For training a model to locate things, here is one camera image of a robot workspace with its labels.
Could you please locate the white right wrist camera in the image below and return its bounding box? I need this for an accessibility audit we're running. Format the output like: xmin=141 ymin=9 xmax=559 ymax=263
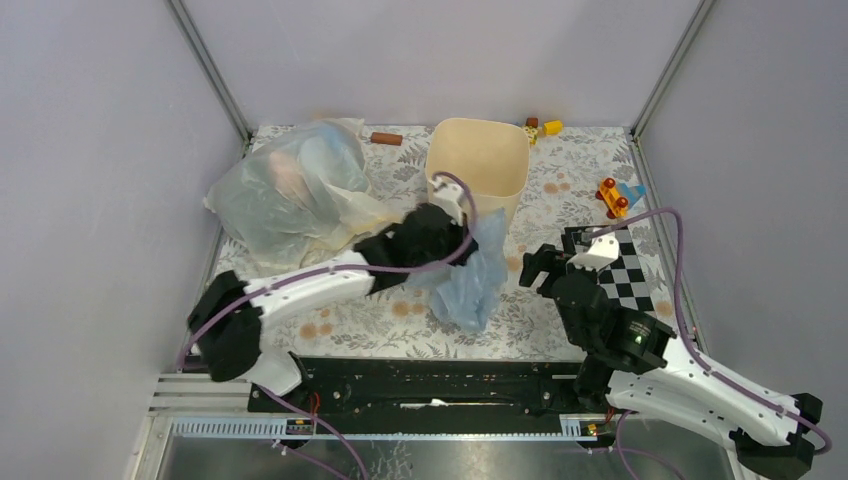
xmin=568 ymin=233 xmax=620 ymax=272

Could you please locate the orange red toy car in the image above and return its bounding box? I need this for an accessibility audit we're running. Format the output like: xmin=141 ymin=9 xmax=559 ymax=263
xmin=595 ymin=177 xmax=630 ymax=219

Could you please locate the blue triangle toy piece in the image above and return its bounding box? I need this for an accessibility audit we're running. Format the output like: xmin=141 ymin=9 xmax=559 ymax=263
xmin=618 ymin=183 xmax=646 ymax=208

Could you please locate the translucent white yellow trash bag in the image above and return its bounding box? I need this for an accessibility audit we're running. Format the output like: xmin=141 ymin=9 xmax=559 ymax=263
xmin=203 ymin=118 xmax=402 ymax=274

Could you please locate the beige plastic trash bin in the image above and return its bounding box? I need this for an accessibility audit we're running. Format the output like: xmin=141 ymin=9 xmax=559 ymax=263
xmin=425 ymin=118 xmax=530 ymax=225

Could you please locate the light blue trash bag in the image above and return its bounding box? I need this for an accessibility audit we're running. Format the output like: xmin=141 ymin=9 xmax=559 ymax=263
xmin=407 ymin=209 xmax=508 ymax=333

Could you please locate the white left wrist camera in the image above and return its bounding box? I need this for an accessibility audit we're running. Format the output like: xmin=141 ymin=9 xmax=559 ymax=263
xmin=428 ymin=175 xmax=465 ymax=225

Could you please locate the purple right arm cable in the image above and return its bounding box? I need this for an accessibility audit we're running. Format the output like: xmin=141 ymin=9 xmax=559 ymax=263
xmin=582 ymin=207 xmax=834 ymax=480

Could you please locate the black white checkerboard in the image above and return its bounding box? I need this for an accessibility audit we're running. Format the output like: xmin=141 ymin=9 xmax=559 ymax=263
xmin=598 ymin=224 xmax=674 ymax=321

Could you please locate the brown cylinder toy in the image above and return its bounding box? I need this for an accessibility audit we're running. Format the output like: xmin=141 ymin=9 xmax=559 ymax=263
xmin=369 ymin=132 xmax=404 ymax=146

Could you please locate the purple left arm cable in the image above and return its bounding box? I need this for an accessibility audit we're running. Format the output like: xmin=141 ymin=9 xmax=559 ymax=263
xmin=175 ymin=170 xmax=480 ymax=480

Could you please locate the floral patterned table mat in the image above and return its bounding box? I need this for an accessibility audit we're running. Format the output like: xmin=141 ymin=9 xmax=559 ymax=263
xmin=263 ymin=126 xmax=676 ymax=361

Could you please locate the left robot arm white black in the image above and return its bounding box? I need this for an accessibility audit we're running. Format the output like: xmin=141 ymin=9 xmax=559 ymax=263
xmin=187 ymin=203 xmax=477 ymax=411

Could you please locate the yellow toy block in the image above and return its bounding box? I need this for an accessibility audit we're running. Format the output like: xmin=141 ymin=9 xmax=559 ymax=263
xmin=542 ymin=120 xmax=564 ymax=136

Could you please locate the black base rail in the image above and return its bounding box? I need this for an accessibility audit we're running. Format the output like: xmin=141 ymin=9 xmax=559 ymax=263
xmin=284 ymin=357 xmax=619 ymax=435

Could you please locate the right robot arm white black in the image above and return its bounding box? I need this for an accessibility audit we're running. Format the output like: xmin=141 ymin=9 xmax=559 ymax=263
xmin=519 ymin=227 xmax=823 ymax=479

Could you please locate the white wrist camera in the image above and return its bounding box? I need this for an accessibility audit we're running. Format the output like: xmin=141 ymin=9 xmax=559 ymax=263
xmin=568 ymin=233 xmax=620 ymax=272
xmin=428 ymin=175 xmax=465 ymax=225

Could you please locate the yellow toy figure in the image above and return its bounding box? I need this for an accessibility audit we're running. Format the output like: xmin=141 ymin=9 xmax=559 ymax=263
xmin=523 ymin=125 xmax=538 ymax=146

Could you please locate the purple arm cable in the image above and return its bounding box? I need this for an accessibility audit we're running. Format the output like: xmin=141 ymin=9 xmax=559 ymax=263
xmin=582 ymin=207 xmax=834 ymax=480
xmin=175 ymin=170 xmax=480 ymax=480

